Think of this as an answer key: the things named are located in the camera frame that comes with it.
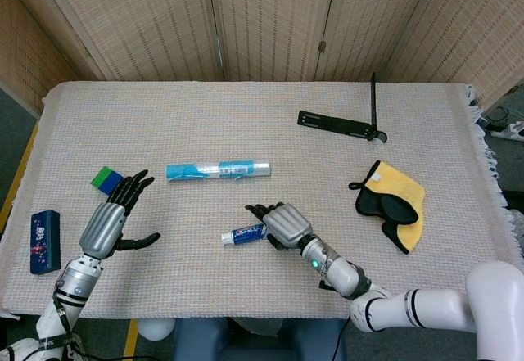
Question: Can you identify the black eye mask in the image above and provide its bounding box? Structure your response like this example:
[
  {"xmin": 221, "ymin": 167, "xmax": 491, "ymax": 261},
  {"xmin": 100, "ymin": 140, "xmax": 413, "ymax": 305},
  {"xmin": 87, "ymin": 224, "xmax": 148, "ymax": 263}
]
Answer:
[{"xmin": 348, "ymin": 179, "xmax": 420, "ymax": 228}]

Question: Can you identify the yellow microfibre cloth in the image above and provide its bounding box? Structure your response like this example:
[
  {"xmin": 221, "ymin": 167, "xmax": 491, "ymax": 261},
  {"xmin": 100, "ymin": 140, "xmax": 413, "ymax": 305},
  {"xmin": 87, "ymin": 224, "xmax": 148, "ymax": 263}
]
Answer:
[{"xmin": 364, "ymin": 160, "xmax": 426, "ymax": 255}]

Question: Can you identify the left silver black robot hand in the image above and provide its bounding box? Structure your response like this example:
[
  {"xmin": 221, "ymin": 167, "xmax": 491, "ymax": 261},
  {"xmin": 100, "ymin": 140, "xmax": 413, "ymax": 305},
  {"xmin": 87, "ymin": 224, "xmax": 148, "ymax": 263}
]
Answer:
[{"xmin": 77, "ymin": 169, "xmax": 161, "ymax": 260}]

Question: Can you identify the blue white toothpaste tube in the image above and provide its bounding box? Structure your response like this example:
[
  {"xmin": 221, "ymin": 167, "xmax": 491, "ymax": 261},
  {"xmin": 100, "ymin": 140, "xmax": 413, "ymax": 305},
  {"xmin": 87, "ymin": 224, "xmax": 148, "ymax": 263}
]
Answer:
[{"xmin": 230, "ymin": 222, "xmax": 267, "ymax": 247}]

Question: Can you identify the black power cable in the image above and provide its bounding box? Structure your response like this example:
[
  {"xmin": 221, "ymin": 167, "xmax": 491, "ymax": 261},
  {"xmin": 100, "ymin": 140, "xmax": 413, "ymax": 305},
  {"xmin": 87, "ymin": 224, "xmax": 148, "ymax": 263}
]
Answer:
[{"xmin": 481, "ymin": 106, "xmax": 513, "ymax": 131}]

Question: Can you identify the white round ball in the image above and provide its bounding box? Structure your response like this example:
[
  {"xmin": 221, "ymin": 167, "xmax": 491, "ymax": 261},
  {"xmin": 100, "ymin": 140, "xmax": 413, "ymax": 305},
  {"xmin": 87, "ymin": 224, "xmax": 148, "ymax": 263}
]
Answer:
[{"xmin": 137, "ymin": 318, "xmax": 175, "ymax": 341}]

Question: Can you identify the black folding stand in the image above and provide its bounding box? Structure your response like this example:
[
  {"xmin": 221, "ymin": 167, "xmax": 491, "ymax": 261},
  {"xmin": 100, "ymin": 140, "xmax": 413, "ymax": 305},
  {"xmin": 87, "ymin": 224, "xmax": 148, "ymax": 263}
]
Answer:
[{"xmin": 296, "ymin": 71, "xmax": 388, "ymax": 144}]

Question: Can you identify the white power strip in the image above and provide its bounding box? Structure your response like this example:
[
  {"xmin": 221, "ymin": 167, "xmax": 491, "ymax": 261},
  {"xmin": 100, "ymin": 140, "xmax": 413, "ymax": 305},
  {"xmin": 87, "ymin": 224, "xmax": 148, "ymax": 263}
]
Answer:
[{"xmin": 490, "ymin": 120, "xmax": 524, "ymax": 143}]

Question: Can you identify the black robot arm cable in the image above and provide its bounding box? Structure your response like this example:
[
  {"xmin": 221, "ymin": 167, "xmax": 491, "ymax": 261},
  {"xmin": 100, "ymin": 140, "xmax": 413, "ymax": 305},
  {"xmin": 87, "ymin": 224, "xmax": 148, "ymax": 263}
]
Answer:
[{"xmin": 332, "ymin": 315, "xmax": 354, "ymax": 361}]

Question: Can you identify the green and blue block cube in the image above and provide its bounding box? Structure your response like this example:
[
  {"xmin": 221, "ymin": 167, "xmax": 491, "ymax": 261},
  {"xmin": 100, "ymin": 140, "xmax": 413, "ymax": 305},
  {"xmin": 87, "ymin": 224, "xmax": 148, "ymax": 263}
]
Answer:
[{"xmin": 90, "ymin": 165, "xmax": 126, "ymax": 196}]

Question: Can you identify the dark blue printed box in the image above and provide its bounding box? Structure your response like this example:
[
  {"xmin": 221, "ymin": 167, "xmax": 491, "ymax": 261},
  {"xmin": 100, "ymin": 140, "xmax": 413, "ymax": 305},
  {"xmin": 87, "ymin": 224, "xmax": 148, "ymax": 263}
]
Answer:
[{"xmin": 29, "ymin": 209, "xmax": 62, "ymax": 275}]

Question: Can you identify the woven bamboo folding screen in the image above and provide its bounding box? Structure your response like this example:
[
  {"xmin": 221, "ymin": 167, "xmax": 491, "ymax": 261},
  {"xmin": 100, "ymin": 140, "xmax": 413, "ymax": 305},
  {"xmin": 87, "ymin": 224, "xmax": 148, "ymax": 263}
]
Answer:
[{"xmin": 0, "ymin": 0, "xmax": 524, "ymax": 111}]

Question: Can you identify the beige woven tablecloth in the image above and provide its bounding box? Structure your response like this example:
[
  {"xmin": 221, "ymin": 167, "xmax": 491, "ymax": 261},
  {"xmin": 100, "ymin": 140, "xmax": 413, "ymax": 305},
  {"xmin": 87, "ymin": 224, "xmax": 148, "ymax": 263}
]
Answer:
[{"xmin": 0, "ymin": 81, "xmax": 524, "ymax": 320}]

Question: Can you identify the cyan plastic bag roll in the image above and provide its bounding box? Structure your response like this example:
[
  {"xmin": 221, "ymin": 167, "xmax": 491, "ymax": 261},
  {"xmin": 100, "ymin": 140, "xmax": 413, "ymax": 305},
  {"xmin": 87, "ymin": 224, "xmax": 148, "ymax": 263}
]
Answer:
[{"xmin": 165, "ymin": 159, "xmax": 273, "ymax": 182}]

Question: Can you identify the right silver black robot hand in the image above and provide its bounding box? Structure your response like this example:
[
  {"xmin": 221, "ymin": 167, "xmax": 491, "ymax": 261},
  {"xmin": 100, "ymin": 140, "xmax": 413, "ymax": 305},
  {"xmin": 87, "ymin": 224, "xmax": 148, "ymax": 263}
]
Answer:
[{"xmin": 244, "ymin": 201, "xmax": 314, "ymax": 252}]

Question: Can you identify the blue padded seat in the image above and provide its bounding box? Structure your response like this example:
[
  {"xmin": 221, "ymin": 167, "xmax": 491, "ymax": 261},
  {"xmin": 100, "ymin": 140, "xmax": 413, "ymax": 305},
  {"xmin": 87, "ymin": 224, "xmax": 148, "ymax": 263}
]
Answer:
[{"xmin": 171, "ymin": 318, "xmax": 347, "ymax": 361}]

